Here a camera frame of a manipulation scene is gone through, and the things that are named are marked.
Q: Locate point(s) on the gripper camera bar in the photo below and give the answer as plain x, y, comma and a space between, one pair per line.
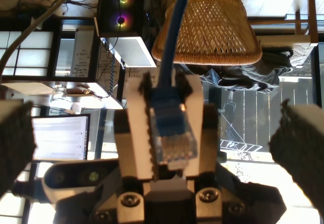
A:
73, 178

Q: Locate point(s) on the computer monitor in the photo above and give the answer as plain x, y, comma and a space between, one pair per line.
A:
60, 137

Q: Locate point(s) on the whiteboard with writing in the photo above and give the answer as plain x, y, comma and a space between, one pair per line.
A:
81, 56

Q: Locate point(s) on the grey-blue garment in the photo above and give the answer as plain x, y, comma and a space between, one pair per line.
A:
253, 78

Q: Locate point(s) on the computer tower with lit fans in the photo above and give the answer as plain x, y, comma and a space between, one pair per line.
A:
121, 6

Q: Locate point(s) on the wicker chair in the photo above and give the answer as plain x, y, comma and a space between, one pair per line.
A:
215, 31

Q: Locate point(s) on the white flat panel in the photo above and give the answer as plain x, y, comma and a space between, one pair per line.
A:
131, 51

